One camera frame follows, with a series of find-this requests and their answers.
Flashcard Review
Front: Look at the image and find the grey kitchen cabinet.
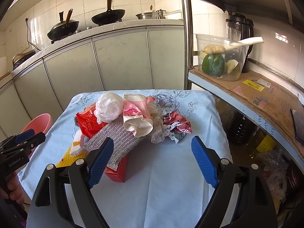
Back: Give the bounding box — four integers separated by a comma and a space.
1, 19, 185, 139

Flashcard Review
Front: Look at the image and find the black power cable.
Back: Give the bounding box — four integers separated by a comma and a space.
25, 17, 41, 51

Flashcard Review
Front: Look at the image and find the metal shelf pole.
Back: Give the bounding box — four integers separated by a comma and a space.
181, 0, 193, 89

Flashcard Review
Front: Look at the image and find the white cabbage piece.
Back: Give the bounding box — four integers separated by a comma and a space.
225, 59, 239, 74

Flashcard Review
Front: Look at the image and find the pink plastic trash bin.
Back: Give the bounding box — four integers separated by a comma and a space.
21, 113, 54, 159

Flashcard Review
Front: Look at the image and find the person's left hand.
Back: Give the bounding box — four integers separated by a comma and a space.
1, 171, 24, 204

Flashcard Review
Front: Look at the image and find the black wok wooden handle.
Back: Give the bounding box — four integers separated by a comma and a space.
91, 0, 125, 26

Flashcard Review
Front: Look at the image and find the black induction cooker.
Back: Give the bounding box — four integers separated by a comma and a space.
12, 50, 36, 70

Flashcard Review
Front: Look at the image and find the crumpled red patterned wrapper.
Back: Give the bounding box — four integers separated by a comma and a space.
163, 111, 192, 144

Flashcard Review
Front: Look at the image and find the yellow foam fruit net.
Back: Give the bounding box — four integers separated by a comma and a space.
56, 146, 88, 168

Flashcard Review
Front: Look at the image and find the light blue floral tablecloth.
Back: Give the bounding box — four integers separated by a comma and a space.
17, 89, 232, 227

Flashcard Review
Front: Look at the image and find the black blender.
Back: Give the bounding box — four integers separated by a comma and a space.
225, 13, 255, 74

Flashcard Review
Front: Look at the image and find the steel pot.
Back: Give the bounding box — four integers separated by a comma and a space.
136, 5, 158, 20

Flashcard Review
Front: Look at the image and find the white orange plastic bag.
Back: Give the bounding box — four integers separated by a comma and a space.
70, 129, 89, 157

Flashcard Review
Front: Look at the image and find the black phone on shelf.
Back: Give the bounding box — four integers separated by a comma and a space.
290, 109, 304, 145

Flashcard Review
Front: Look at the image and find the crumpled clear plastic wrap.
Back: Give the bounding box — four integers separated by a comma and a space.
147, 103, 173, 144

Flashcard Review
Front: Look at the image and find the clear plastic container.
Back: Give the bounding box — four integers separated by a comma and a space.
196, 34, 249, 81

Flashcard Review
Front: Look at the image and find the ginger root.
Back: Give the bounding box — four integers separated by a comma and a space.
204, 44, 226, 55

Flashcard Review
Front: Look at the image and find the red cardboard box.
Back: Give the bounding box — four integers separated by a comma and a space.
105, 155, 128, 183

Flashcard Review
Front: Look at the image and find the flattened cardboard sheet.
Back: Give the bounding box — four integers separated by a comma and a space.
190, 66, 303, 155

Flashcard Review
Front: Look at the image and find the green bell pepper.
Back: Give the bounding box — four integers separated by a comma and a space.
201, 54, 225, 77

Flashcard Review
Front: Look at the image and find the small steel kettle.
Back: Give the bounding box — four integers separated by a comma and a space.
156, 9, 166, 19

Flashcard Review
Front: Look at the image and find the black wok with lid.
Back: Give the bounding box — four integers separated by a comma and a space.
47, 8, 79, 41

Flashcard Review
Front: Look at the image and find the white spoon handle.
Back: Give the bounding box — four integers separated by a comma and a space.
224, 36, 264, 51

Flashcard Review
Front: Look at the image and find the red plastic snack bag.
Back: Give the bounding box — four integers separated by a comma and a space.
76, 103, 107, 139

